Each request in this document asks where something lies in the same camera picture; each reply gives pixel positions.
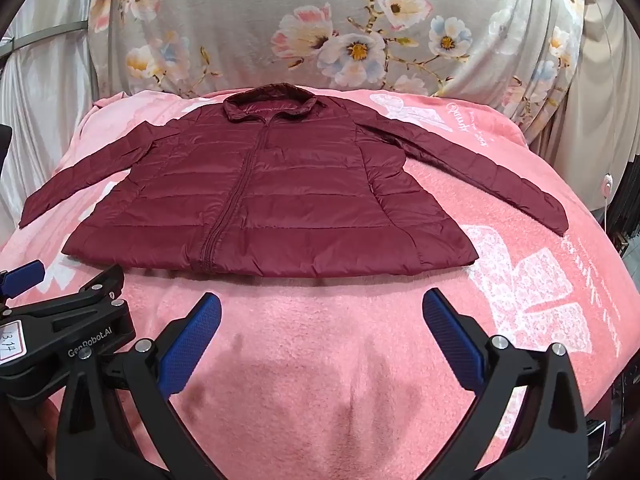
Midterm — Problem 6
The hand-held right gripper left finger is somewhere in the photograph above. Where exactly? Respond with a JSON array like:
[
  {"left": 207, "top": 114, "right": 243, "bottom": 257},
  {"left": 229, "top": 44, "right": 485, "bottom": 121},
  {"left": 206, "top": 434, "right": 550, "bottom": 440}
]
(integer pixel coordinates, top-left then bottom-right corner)
[{"left": 54, "top": 292, "right": 223, "bottom": 480}]

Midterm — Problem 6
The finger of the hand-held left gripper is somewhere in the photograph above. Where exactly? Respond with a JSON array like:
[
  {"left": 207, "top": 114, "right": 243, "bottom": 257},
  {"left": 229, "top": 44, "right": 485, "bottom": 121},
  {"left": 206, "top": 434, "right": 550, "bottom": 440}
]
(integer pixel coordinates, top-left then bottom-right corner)
[
  {"left": 0, "top": 264, "right": 135, "bottom": 367},
  {"left": 0, "top": 259, "right": 47, "bottom": 302}
]

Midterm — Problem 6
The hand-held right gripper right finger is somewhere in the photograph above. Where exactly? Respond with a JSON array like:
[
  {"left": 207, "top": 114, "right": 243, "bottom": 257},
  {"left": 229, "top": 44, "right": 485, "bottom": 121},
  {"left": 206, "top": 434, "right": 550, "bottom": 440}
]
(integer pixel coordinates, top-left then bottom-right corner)
[{"left": 422, "top": 287, "right": 589, "bottom": 480}]

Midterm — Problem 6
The maroon puffer jacket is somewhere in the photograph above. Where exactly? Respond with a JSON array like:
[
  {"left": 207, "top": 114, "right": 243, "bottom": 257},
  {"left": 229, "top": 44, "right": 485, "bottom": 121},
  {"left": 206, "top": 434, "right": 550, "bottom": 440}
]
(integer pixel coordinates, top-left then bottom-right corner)
[{"left": 19, "top": 82, "right": 571, "bottom": 279}]

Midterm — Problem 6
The pink printed blanket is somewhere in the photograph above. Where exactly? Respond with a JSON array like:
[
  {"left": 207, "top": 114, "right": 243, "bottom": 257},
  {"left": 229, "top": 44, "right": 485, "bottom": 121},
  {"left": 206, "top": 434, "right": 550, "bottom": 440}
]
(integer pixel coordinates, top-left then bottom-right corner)
[{"left": 0, "top": 87, "right": 640, "bottom": 480}]

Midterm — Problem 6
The white satin curtain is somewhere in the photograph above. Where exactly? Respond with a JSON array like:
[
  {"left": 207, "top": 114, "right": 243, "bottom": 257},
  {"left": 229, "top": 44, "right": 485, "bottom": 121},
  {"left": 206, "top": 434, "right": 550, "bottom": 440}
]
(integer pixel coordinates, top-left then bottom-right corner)
[{"left": 0, "top": 0, "right": 132, "bottom": 246}]

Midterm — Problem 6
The dark furniture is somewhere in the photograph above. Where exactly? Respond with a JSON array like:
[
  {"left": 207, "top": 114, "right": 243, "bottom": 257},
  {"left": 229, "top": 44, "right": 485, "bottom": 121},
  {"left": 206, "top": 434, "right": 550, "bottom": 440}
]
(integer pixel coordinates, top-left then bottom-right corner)
[{"left": 582, "top": 360, "right": 640, "bottom": 463}]

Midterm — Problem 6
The grey metal bar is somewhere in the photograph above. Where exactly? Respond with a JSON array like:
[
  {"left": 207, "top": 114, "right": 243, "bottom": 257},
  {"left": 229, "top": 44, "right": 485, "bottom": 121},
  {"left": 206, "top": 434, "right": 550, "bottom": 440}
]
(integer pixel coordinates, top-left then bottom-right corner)
[{"left": 0, "top": 20, "right": 90, "bottom": 57}]

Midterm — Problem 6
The beige cloth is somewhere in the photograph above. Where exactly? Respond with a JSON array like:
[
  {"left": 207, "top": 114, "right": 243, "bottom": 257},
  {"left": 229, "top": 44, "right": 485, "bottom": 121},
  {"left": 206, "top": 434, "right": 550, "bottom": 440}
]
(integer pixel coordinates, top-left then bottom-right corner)
[{"left": 522, "top": 2, "right": 640, "bottom": 213}]

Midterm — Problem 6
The grey floral quilt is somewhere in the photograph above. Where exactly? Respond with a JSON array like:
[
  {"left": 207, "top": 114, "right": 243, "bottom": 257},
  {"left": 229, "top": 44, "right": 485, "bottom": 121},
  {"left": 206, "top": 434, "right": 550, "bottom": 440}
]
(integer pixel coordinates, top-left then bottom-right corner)
[{"left": 87, "top": 0, "right": 588, "bottom": 128}]

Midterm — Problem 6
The white cable with switch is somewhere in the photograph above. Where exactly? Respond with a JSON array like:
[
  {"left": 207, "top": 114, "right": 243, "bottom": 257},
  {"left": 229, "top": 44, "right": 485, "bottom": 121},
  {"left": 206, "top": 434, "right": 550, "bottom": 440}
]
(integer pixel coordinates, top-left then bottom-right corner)
[{"left": 584, "top": 0, "right": 620, "bottom": 233}]

